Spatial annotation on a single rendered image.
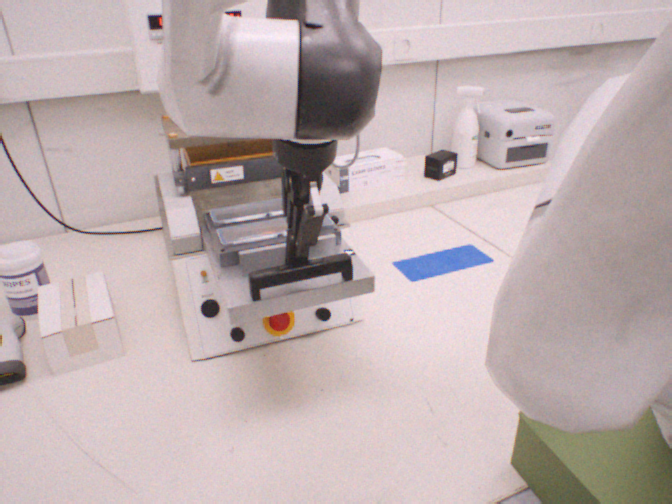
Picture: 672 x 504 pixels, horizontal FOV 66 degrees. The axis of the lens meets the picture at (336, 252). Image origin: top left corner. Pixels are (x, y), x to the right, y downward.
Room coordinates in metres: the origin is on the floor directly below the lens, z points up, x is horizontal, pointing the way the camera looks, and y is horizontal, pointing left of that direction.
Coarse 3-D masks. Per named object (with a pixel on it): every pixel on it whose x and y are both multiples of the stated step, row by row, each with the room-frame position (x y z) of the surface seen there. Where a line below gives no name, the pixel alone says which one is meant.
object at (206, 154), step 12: (216, 144) 1.06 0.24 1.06; (228, 144) 1.04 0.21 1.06; (240, 144) 1.04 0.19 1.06; (252, 144) 1.05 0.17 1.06; (264, 144) 1.05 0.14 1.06; (192, 156) 0.98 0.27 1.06; (204, 156) 0.98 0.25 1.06; (216, 156) 0.98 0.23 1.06; (228, 156) 0.97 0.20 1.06; (240, 156) 0.97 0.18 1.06; (252, 156) 0.98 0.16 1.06
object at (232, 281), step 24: (216, 264) 0.71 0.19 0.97; (240, 264) 0.67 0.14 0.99; (264, 264) 0.68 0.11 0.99; (360, 264) 0.70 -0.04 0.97; (240, 288) 0.64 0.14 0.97; (288, 288) 0.64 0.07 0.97; (312, 288) 0.63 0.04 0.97; (336, 288) 0.64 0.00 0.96; (360, 288) 0.66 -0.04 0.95; (240, 312) 0.60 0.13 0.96; (264, 312) 0.61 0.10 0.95
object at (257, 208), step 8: (272, 200) 0.88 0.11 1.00; (280, 200) 0.88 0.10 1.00; (224, 208) 0.85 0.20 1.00; (232, 208) 0.85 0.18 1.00; (240, 208) 0.85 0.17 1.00; (248, 208) 0.85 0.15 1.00; (256, 208) 0.85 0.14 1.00; (264, 208) 0.85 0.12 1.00; (272, 208) 0.84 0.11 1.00; (280, 208) 0.84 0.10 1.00; (216, 216) 0.82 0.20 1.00; (224, 216) 0.82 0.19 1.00; (232, 216) 0.82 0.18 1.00; (240, 216) 0.81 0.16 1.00
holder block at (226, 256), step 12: (204, 216) 0.85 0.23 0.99; (276, 216) 0.83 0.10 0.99; (216, 228) 0.79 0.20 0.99; (336, 228) 0.77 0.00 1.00; (216, 240) 0.74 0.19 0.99; (276, 240) 0.74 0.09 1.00; (336, 240) 0.76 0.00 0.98; (216, 252) 0.73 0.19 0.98; (228, 252) 0.70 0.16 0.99; (228, 264) 0.70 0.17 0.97
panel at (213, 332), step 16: (192, 256) 0.82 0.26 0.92; (192, 272) 0.81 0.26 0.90; (208, 272) 0.82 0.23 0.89; (192, 288) 0.80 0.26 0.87; (208, 288) 0.80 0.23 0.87; (192, 304) 0.78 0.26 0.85; (336, 304) 0.85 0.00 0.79; (352, 304) 0.86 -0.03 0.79; (208, 320) 0.78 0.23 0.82; (224, 320) 0.78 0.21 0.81; (256, 320) 0.80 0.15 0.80; (304, 320) 0.82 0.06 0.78; (320, 320) 0.83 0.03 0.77; (336, 320) 0.84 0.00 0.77; (352, 320) 0.84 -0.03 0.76; (208, 336) 0.76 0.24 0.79; (224, 336) 0.77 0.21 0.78; (256, 336) 0.78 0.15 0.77; (272, 336) 0.79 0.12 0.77; (288, 336) 0.80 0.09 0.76; (208, 352) 0.75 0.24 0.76; (224, 352) 0.76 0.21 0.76
